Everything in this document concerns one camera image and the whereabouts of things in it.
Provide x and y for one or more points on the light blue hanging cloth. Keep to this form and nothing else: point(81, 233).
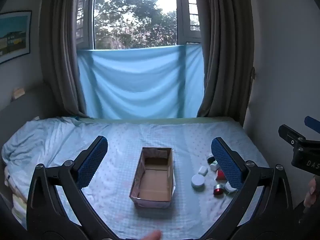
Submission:
point(140, 82)

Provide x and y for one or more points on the black lid cream jar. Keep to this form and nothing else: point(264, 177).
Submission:
point(210, 158)

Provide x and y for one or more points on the grey brown curtain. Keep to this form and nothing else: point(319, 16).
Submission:
point(225, 55)
point(62, 55)

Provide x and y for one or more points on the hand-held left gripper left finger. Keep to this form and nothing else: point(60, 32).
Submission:
point(92, 162)

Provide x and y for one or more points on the framed wall picture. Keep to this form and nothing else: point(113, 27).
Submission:
point(13, 36)

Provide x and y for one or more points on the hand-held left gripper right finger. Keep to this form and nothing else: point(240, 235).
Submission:
point(225, 162)

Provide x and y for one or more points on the patterned cardboard box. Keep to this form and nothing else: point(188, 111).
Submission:
point(152, 177)

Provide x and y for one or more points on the window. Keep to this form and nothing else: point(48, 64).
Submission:
point(135, 12)

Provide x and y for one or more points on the light blue round jar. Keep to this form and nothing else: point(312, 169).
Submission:
point(198, 181)

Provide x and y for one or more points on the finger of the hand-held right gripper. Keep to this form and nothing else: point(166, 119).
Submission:
point(312, 123)
point(290, 133)

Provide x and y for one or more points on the bow print bed sheet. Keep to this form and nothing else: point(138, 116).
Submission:
point(120, 140)

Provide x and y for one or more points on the red carton box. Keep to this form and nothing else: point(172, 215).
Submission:
point(220, 175)

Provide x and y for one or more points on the beige object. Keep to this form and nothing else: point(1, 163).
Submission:
point(18, 93)

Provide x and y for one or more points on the stacked mattress edge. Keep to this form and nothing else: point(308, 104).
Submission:
point(16, 205)

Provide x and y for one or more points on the person's right hand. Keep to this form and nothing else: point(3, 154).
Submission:
point(312, 192)

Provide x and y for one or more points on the red jar with silver lid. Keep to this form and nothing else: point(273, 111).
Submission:
point(218, 189)

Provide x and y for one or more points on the small white bottle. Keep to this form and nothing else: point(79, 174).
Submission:
point(214, 166)

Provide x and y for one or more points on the white earbuds case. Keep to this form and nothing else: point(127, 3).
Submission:
point(202, 171)

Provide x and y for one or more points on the grey headboard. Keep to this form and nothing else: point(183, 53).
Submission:
point(27, 107)

